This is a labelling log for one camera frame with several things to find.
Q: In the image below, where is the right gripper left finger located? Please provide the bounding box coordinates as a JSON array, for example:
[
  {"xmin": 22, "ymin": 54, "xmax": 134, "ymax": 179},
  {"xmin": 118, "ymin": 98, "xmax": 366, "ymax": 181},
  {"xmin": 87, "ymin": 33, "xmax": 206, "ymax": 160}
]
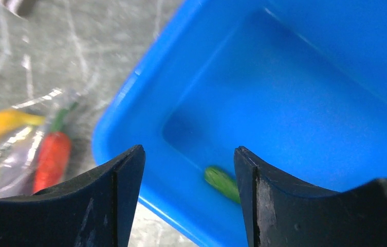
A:
[{"xmin": 0, "ymin": 145, "xmax": 145, "ymax": 246}]

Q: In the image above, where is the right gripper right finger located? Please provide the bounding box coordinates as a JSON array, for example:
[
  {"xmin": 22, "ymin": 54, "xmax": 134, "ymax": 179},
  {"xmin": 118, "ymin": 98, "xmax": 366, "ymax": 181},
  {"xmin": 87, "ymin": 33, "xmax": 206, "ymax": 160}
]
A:
[{"xmin": 234, "ymin": 146, "xmax": 387, "ymax": 246}]

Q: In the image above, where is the red chili pepper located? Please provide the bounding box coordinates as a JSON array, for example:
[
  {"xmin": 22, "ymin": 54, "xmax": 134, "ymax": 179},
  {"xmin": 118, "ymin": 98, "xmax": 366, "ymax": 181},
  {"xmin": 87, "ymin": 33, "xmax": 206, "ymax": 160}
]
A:
[{"xmin": 32, "ymin": 102, "xmax": 78, "ymax": 193}]

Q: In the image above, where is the clear zip top bag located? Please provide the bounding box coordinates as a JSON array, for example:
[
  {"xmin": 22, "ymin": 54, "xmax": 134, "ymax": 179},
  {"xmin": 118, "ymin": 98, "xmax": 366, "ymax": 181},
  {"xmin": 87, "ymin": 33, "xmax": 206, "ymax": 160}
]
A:
[{"xmin": 0, "ymin": 88, "xmax": 82, "ymax": 198}]

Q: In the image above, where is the purple eggplant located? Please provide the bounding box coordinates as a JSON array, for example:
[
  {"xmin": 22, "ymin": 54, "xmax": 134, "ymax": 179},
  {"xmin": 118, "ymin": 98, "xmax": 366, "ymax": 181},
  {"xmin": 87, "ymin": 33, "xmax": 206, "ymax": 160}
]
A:
[{"xmin": 0, "ymin": 137, "xmax": 35, "ymax": 198}]

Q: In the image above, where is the blue plastic bin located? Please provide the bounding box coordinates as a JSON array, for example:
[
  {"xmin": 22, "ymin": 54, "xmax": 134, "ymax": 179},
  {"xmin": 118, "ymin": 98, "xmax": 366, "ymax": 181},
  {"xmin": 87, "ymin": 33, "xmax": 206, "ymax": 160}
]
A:
[{"xmin": 93, "ymin": 1, "xmax": 387, "ymax": 246}]

